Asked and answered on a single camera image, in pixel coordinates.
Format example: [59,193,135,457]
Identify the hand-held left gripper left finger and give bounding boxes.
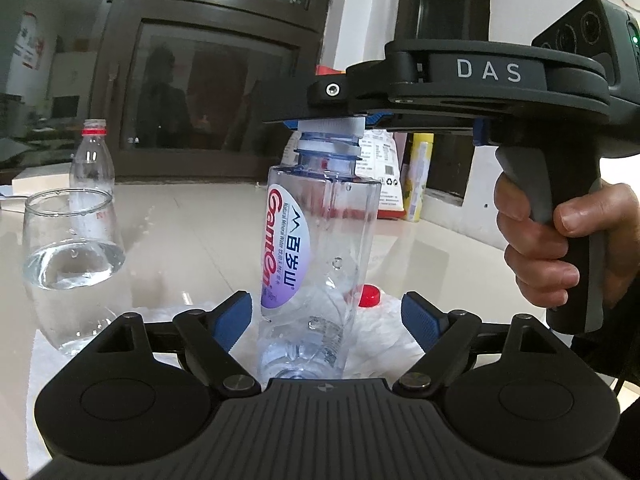
[75,290,262,397]

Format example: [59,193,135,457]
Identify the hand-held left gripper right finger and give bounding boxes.
[392,290,596,400]

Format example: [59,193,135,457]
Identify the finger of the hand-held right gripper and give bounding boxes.
[260,57,401,133]

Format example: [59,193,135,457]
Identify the white bottle cap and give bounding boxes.
[299,118,367,138]

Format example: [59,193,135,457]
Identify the clear water bottle purple label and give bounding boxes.
[256,131,383,382]

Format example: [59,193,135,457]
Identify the clear drinking glass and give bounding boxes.
[22,188,126,357]

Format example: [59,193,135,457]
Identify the red bottle cap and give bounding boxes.
[357,283,382,308]

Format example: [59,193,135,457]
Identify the yellow plastic bottle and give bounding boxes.
[402,132,435,224]

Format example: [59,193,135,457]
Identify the empty bottle with red cap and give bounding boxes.
[68,118,117,242]

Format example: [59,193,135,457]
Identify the person's right hand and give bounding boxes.
[494,170,640,311]

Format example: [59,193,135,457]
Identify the white and red packet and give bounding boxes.
[356,129,407,219]

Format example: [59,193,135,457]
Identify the dark wooden glass-door cabinet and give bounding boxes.
[86,0,342,182]

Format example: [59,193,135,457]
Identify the white flat box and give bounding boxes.
[11,174,74,197]

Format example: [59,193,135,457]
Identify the wall poster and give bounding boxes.
[12,10,45,72]

